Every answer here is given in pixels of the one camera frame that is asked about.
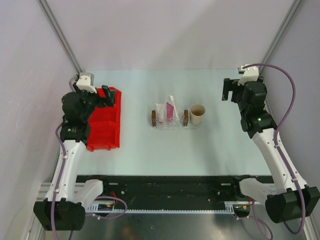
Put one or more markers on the left aluminium corner post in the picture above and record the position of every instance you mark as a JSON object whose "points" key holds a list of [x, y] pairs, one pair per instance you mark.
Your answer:
{"points": [[53, 22]]}

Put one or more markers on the right brown wooden tray handle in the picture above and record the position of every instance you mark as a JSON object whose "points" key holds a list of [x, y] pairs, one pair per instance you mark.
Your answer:
{"points": [[185, 118]]}

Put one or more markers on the white slotted cable duct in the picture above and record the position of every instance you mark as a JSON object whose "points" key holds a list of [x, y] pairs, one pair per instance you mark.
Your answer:
{"points": [[93, 209]]}

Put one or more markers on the pink toothpaste tube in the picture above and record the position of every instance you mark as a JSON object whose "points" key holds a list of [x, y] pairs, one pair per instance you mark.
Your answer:
{"points": [[169, 112]]}

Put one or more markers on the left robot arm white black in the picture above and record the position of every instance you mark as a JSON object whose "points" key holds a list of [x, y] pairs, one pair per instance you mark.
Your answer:
{"points": [[60, 210]]}

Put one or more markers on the aluminium corner post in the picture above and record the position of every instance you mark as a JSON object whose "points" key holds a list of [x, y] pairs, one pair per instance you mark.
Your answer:
{"points": [[282, 30], [53, 22]]}

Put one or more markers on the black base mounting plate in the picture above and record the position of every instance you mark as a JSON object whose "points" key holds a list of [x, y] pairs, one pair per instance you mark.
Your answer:
{"points": [[130, 188]]}

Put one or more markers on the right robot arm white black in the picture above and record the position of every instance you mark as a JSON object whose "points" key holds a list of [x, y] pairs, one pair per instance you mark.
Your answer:
{"points": [[291, 197]]}

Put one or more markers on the left brown wooden tray handle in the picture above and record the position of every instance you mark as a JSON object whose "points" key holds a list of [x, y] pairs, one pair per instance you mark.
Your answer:
{"points": [[153, 118]]}

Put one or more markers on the brown wooden tray handle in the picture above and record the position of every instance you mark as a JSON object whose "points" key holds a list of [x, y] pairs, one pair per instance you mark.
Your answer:
{"points": [[185, 118], [153, 118]]}

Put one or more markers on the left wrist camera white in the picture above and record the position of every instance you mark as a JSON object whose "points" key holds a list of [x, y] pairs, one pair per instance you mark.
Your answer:
{"points": [[85, 82]]}

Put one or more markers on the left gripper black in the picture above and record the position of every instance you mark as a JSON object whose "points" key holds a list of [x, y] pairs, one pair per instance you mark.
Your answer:
{"points": [[102, 102]]}

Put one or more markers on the beige plastic cup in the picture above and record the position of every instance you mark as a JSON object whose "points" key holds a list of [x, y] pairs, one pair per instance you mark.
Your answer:
{"points": [[197, 113]]}

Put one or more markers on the clear textured glass tray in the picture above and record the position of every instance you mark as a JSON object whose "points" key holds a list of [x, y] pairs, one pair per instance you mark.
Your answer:
{"points": [[175, 124]]}

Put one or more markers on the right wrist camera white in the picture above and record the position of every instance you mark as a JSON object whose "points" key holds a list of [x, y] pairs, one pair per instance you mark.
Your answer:
{"points": [[249, 74]]}

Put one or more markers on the white toothbrush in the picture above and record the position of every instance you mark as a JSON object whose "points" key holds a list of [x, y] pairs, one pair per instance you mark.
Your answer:
{"points": [[174, 107]]}

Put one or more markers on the red plastic organizer bin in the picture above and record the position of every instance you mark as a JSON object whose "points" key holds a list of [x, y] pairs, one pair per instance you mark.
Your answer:
{"points": [[105, 124]]}

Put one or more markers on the aluminium frame rail front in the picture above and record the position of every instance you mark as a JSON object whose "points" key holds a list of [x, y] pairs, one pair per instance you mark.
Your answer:
{"points": [[46, 185]]}

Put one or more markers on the white toothpaste tube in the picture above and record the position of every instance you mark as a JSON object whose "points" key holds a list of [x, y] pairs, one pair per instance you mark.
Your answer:
{"points": [[160, 108]]}

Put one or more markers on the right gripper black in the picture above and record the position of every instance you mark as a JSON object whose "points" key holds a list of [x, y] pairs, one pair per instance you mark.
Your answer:
{"points": [[231, 85]]}

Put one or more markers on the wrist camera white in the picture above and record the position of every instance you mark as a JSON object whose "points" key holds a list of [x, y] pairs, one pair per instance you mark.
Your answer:
{"points": [[249, 74], [85, 82]]}

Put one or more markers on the right aluminium corner post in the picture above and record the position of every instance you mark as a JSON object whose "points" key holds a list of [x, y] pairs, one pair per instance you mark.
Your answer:
{"points": [[282, 30]]}

